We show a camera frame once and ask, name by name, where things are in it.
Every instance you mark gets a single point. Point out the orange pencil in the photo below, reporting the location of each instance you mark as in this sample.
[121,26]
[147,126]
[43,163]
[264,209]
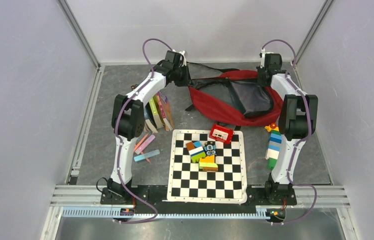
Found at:
[141,141]

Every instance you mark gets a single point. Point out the green yellow orange block stack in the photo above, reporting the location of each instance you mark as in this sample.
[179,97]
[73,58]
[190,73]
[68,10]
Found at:
[208,164]

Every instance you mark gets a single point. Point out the blue toothed cable rail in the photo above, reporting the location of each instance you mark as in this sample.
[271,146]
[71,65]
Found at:
[118,213]

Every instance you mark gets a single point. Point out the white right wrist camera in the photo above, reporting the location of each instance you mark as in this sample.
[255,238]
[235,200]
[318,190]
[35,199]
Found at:
[263,58]

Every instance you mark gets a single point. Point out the pink highlighter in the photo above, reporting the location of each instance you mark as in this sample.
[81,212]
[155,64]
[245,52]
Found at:
[148,140]

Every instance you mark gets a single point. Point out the long striped block tower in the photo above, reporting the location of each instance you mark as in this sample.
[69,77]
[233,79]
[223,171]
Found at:
[274,145]

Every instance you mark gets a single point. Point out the black white chessboard mat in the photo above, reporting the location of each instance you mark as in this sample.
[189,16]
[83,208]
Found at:
[188,184]

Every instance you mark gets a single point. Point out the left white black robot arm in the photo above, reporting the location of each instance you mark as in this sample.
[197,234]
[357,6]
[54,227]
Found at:
[128,116]

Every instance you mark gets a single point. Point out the red pencil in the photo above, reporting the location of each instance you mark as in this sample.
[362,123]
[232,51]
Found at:
[147,159]

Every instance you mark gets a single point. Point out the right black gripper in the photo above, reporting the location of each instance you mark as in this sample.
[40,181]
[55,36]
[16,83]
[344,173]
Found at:
[260,82]

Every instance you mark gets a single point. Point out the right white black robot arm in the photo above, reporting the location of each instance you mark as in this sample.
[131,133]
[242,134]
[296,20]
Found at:
[296,123]

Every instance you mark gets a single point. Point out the green book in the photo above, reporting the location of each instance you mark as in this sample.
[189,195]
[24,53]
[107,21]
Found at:
[155,114]

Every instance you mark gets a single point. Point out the light blue highlighter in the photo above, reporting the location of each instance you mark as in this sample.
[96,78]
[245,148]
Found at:
[146,155]

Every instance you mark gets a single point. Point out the blue owl number block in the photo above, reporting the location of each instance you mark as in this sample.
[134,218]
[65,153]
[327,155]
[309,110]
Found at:
[210,148]

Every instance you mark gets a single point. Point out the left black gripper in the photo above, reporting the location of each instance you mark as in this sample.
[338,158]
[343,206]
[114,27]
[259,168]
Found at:
[186,81]

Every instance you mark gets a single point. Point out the red backpack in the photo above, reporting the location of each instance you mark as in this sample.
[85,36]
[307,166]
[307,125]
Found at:
[235,98]

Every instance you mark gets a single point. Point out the brown blue green block stack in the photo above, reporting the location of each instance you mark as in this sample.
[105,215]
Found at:
[196,151]

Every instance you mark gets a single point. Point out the red plastic card box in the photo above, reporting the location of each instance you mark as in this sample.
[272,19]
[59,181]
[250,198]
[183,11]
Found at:
[221,134]

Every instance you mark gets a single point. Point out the dark blue book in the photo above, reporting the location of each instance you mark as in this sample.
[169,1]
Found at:
[149,122]

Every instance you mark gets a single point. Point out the pink purple book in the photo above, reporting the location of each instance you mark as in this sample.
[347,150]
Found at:
[165,111]

